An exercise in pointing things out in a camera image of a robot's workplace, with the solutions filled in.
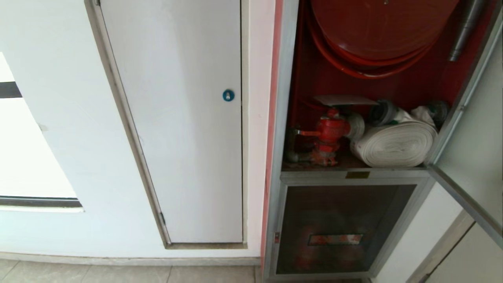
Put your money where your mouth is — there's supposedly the glass lower cabinet door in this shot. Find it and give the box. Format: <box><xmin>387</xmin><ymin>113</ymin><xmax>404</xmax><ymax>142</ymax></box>
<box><xmin>268</xmin><ymin>176</ymin><xmax>435</xmax><ymax>280</ymax></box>

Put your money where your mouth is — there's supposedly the red hose reel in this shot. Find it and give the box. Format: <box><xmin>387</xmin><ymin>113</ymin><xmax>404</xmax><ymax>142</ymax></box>
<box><xmin>306</xmin><ymin>0</ymin><xmax>460</xmax><ymax>80</ymax></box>

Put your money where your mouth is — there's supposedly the metal hose nozzle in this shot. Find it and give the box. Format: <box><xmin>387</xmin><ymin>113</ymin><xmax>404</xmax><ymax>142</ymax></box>
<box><xmin>449</xmin><ymin>0</ymin><xmax>486</xmax><ymax>62</ymax></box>

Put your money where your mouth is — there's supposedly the window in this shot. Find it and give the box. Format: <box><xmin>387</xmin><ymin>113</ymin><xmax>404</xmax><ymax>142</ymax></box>
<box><xmin>0</xmin><ymin>52</ymin><xmax>84</xmax><ymax>213</ymax></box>

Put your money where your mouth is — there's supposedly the red fire hydrant valve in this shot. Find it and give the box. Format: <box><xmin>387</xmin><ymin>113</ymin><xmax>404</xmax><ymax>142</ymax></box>
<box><xmin>287</xmin><ymin>108</ymin><xmax>351</xmax><ymax>167</ymax></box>

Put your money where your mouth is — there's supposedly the inspection card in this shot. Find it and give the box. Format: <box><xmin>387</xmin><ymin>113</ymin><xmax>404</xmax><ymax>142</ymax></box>
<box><xmin>313</xmin><ymin>94</ymin><xmax>380</xmax><ymax>107</ymax></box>

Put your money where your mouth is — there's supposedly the metal hose coupling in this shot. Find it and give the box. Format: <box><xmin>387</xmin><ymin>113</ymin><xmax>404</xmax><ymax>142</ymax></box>
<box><xmin>369</xmin><ymin>99</ymin><xmax>399</xmax><ymax>127</ymax></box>

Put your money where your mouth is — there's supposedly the metal fire hydrant cabinet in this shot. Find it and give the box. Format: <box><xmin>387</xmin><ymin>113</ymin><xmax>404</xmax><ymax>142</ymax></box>
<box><xmin>261</xmin><ymin>0</ymin><xmax>503</xmax><ymax>283</ymax></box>

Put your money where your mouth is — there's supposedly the open glass cabinet door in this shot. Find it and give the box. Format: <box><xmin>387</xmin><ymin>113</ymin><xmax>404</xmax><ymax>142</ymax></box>
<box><xmin>427</xmin><ymin>8</ymin><xmax>503</xmax><ymax>249</ymax></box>

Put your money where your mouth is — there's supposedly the rolled white fire hose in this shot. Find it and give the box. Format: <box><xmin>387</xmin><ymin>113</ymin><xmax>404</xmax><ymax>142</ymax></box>
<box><xmin>350</xmin><ymin>106</ymin><xmax>439</xmax><ymax>168</ymax></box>

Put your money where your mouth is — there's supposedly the white utility door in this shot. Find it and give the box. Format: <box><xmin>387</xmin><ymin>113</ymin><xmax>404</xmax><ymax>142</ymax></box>
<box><xmin>84</xmin><ymin>0</ymin><xmax>250</xmax><ymax>250</ymax></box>

